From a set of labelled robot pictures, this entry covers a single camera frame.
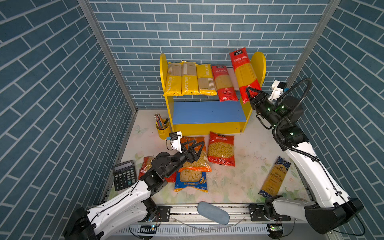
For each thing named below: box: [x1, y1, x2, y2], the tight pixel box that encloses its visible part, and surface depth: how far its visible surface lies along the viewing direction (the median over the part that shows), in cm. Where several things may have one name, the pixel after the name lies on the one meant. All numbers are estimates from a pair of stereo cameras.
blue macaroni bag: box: [174, 166, 212, 193], surface depth 84 cm
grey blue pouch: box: [197, 201, 230, 225], surface depth 74 cm
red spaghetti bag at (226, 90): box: [211, 65, 239, 102], surface depth 76 cm
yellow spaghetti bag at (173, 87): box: [163, 62, 183, 97], surface depth 77 cm
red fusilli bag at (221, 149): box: [207, 131, 236, 167], surface depth 96 cm
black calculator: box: [112, 160, 137, 192], surface depth 88 cm
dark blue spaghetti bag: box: [259, 156, 292, 197], surface depth 85 cm
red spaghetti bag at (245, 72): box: [229, 47, 262, 105], surface depth 67 cm
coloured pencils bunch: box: [153, 113, 165, 130], surface depth 96 cm
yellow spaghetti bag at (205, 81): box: [195, 63, 218, 96], surface depth 78 cm
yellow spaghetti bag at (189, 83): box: [181, 61, 200, 96], surface depth 78 cm
